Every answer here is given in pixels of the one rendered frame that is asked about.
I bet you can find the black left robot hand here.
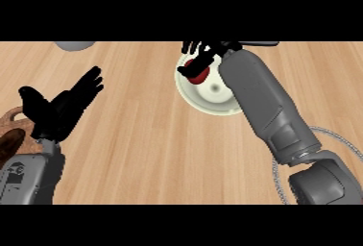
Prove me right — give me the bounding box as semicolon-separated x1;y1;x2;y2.
18;65;107;144

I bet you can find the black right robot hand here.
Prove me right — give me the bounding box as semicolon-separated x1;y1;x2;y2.
176;40;246;80

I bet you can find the red tomato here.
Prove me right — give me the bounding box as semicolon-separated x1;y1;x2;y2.
184;58;213;86

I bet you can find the cream white bowl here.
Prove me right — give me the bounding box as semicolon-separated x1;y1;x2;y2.
173;52;246;116

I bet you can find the brown wooden cutting board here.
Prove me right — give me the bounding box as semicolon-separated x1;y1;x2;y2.
0;106;48;156

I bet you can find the dark grey flat object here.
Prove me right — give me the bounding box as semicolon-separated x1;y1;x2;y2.
243;40;281;47

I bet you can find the dark brown oblong food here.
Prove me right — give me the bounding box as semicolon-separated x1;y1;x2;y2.
0;128;29;168

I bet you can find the grey rounded object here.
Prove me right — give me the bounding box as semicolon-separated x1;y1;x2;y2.
54;40;97;53

